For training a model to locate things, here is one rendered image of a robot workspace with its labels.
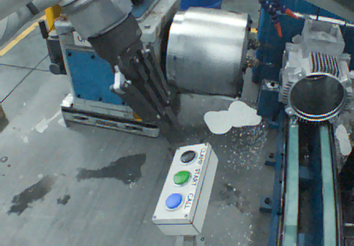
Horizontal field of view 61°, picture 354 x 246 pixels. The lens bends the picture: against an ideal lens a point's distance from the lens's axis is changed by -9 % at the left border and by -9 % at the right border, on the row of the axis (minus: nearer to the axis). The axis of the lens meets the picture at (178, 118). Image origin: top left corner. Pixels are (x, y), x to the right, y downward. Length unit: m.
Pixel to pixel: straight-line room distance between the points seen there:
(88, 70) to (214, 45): 0.35
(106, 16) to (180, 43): 0.42
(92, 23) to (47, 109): 0.79
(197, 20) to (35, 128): 0.63
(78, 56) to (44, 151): 0.32
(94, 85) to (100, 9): 0.54
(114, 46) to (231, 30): 0.44
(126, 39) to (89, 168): 0.58
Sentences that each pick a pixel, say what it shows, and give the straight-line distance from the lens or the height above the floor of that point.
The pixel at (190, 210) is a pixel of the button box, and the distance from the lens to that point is 0.53.
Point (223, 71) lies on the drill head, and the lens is 0.84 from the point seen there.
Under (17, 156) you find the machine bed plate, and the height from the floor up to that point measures 0.80.
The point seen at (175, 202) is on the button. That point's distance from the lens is 0.54.
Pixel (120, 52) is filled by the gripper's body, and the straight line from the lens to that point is 0.47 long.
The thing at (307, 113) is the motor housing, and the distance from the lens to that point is 0.96.
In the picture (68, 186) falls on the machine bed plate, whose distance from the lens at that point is 0.95.
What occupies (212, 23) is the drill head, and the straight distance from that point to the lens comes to 0.86.
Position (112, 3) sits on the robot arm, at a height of 1.36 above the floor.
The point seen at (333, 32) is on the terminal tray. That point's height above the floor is 1.13.
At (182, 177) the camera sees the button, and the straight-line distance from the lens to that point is 0.57.
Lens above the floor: 1.53
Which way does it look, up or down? 42 degrees down
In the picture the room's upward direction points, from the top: straight up
